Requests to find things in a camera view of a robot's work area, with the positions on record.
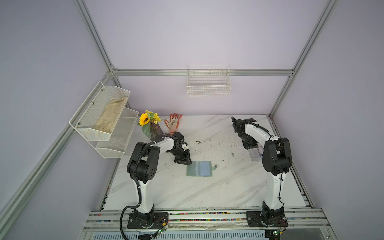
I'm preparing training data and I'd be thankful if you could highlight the lower white mesh shelf basket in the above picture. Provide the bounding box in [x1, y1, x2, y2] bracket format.
[96, 108, 139, 159]

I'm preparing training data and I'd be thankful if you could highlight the clear acrylic card box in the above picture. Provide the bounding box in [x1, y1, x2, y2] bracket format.
[248, 144, 264, 162]

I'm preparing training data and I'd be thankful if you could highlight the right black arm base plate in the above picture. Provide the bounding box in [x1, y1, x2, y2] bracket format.
[246, 210, 288, 228]

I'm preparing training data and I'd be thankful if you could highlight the white wire wall basket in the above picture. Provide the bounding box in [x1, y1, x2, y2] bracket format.
[187, 65, 232, 97]

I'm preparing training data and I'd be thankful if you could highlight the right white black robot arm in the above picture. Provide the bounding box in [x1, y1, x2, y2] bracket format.
[232, 117, 293, 227]

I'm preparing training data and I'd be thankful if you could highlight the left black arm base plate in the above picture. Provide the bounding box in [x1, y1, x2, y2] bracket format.
[125, 212, 169, 229]

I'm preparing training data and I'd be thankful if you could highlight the beige cloth glove in basket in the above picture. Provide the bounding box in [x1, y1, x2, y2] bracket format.
[94, 97, 128, 134]

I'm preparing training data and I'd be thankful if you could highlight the orange white work glove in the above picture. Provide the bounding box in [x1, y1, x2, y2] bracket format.
[165, 113, 183, 136]

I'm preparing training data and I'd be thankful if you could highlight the white mesh shelf basket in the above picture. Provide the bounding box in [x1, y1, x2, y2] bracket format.
[96, 108, 139, 159]
[69, 82, 131, 142]

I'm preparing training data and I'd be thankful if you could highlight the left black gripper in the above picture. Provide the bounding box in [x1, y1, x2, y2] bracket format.
[169, 148, 192, 166]

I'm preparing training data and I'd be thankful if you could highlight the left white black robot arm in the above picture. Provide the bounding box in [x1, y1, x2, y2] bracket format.
[127, 132, 192, 227]

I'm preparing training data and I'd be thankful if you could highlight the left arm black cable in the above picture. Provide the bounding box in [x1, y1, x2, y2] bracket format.
[119, 176, 143, 240]

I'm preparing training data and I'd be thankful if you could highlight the yellow sunflower bouquet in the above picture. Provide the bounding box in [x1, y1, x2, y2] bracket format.
[138, 110, 161, 139]

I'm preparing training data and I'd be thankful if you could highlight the upper white mesh shelf basket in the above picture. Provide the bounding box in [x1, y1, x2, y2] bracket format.
[69, 82, 131, 142]

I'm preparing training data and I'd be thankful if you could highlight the dark glass vase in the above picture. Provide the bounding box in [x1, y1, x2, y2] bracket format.
[150, 122, 164, 142]

